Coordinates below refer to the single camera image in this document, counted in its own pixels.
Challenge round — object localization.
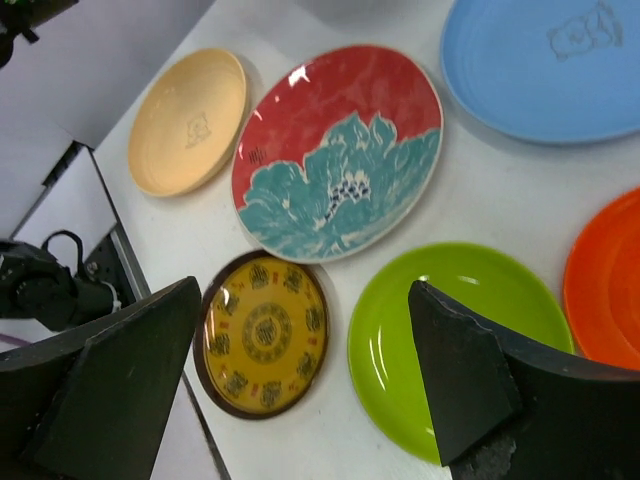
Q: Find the yellow brown patterned plate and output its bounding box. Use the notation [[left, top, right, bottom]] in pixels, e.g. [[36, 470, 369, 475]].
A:
[[192, 250, 330, 420]]

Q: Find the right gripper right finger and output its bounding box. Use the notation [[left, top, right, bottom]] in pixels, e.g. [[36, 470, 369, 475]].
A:
[[408, 281, 639, 479]]

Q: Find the lime green plate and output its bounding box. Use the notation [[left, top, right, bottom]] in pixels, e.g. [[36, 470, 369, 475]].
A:
[[347, 242, 575, 464]]

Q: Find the light blue plate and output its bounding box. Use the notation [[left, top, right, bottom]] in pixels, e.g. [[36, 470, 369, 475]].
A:
[[440, 1, 639, 144]]

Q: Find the beige yellow plate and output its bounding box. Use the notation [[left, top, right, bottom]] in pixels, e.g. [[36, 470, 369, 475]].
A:
[[128, 48, 249, 197]]

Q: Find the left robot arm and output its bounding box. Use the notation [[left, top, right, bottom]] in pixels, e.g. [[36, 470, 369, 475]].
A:
[[0, 0, 79, 68]]

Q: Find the orange plate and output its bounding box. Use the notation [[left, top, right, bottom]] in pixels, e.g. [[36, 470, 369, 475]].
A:
[[563, 189, 639, 370]]

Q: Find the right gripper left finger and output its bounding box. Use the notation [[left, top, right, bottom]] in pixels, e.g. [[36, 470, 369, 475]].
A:
[[1, 276, 201, 479]]

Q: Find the red teal floral plate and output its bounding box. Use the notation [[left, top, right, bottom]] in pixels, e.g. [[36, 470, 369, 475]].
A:
[[231, 44, 444, 264]]

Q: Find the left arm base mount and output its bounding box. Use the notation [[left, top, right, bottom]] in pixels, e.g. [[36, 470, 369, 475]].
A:
[[1, 229, 144, 351]]

